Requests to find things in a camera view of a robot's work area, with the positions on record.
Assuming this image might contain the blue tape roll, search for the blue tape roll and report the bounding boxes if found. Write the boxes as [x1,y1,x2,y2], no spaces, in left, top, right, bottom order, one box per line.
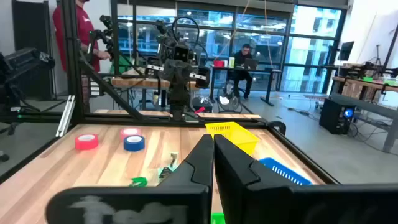
[123,134,146,152]

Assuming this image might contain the yellow plastic basket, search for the yellow plastic basket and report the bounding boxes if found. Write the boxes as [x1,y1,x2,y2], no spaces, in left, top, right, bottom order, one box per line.
[205,121,261,156]

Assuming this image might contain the red tape roll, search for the red tape roll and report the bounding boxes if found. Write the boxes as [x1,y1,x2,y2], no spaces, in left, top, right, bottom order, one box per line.
[74,134,100,151]

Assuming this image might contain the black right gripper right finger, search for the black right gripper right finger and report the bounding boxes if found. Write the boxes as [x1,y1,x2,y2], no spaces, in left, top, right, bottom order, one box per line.
[213,134,398,224]

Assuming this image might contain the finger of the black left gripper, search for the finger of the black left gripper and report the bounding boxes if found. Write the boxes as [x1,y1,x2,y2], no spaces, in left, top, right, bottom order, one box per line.
[177,59,192,94]
[164,59,178,94]

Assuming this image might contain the pink tape roll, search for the pink tape roll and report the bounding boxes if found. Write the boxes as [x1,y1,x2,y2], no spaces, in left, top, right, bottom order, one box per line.
[119,127,142,141]

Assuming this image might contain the green mini stapler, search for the green mini stapler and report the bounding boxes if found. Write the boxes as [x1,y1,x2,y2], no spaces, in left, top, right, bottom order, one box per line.
[129,176,149,187]

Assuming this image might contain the black computer monitor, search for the black computer monitor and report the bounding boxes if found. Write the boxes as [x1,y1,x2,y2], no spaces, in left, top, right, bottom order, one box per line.
[338,41,355,62]

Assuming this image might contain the black computer tower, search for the black computer tower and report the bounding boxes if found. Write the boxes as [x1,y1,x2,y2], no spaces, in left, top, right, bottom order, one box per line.
[319,98,355,135]

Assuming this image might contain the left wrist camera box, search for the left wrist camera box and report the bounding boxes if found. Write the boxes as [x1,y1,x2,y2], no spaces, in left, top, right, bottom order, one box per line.
[172,45,191,62]

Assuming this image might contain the wooden workbench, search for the wooden workbench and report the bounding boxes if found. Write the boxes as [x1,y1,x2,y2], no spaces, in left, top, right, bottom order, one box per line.
[111,68,200,91]

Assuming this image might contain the silver aluminium extrusion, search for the silver aluminium extrusion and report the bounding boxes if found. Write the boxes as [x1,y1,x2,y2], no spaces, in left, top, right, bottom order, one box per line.
[55,95,76,138]

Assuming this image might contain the black office desk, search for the black office desk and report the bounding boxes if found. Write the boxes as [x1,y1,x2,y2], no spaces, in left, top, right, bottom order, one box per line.
[210,65,282,107]

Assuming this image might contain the grey laptop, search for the grey laptop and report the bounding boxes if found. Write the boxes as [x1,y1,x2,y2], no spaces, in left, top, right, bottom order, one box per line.
[244,58,259,70]

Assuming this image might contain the green plastic basket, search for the green plastic basket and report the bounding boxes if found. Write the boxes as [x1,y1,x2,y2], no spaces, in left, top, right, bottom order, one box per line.
[211,212,226,224]

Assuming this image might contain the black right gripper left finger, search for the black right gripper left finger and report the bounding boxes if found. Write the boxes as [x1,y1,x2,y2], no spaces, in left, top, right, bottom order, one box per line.
[45,133,215,224]

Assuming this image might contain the person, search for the person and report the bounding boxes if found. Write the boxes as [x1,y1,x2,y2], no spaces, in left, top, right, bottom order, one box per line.
[231,43,255,101]
[52,0,113,74]

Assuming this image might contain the blue plastic basket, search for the blue plastic basket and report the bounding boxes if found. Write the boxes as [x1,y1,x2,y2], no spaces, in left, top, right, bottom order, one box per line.
[258,157,313,187]

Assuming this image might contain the black box device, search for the black box device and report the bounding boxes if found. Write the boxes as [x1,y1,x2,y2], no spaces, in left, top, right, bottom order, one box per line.
[0,47,56,125]

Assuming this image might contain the grey workbench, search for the grey workbench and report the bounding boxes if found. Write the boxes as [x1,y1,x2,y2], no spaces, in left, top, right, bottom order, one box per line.
[329,76,398,153]

